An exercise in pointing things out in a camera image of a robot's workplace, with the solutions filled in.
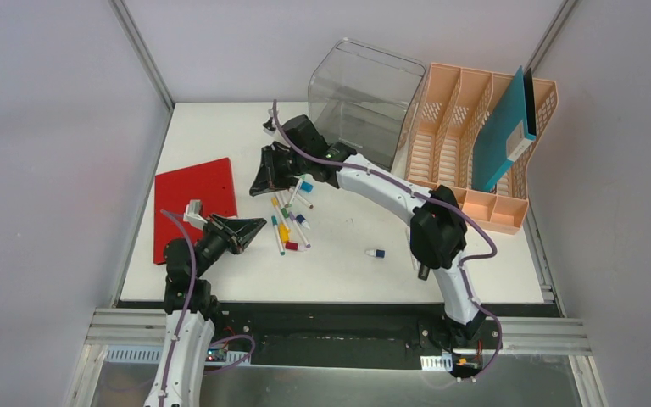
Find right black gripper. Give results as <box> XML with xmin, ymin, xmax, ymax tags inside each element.
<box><xmin>250</xmin><ymin>144</ymin><xmax>310</xmax><ymax>195</ymax></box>

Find red folder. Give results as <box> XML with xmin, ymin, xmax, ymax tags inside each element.
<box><xmin>153</xmin><ymin>158</ymin><xmax>237</xmax><ymax>265</ymax></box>

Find teal notebook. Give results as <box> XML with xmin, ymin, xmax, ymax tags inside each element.
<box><xmin>471</xmin><ymin>68</ymin><xmax>537</xmax><ymax>192</ymax></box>

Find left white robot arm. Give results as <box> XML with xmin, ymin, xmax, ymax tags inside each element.
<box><xmin>144</xmin><ymin>210</ymin><xmax>267</xmax><ymax>406</ymax></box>

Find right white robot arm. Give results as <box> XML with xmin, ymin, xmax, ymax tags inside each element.
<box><xmin>249</xmin><ymin>114</ymin><xmax>498</xmax><ymax>381</ymax></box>

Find teal marker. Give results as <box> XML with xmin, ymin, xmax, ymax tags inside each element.
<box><xmin>271</xmin><ymin>215</ymin><xmax>286</xmax><ymax>256</ymax></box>

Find brown marker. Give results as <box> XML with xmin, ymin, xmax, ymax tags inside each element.
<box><xmin>289</xmin><ymin>187</ymin><xmax>314</xmax><ymax>209</ymax></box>

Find blue black marker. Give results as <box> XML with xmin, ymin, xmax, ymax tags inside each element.
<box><xmin>300</xmin><ymin>181</ymin><xmax>314</xmax><ymax>193</ymax></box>

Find green cap marker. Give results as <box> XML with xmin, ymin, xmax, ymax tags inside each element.
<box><xmin>288</xmin><ymin>177</ymin><xmax>303</xmax><ymax>206</ymax></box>

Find purple marker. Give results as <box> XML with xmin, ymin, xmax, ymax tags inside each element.
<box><xmin>288</xmin><ymin>212</ymin><xmax>311</xmax><ymax>248</ymax></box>

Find clear grey drawer box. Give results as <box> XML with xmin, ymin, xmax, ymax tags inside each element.
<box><xmin>308</xmin><ymin>38</ymin><xmax>426</xmax><ymax>171</ymax></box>

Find small blue cap bottle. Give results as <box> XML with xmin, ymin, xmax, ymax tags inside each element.
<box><xmin>365</xmin><ymin>249</ymin><xmax>386</xmax><ymax>259</ymax></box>

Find peach file organizer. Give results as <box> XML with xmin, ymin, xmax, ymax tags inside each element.
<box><xmin>400</xmin><ymin>63</ymin><xmax>535</xmax><ymax>235</ymax></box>

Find white pen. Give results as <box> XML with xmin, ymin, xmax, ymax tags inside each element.
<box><xmin>409</xmin><ymin>253</ymin><xmax>420</xmax><ymax>271</ymax></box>

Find green highlighter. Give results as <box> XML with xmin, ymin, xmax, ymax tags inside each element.
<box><xmin>417</xmin><ymin>264</ymin><xmax>431</xmax><ymax>281</ymax></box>

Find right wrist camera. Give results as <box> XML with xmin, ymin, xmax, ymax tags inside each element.
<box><xmin>262</xmin><ymin>117</ymin><xmax>277</xmax><ymax>136</ymax></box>

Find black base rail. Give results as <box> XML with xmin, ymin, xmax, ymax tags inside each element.
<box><xmin>117</xmin><ymin>301</ymin><xmax>518</xmax><ymax>372</ymax></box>

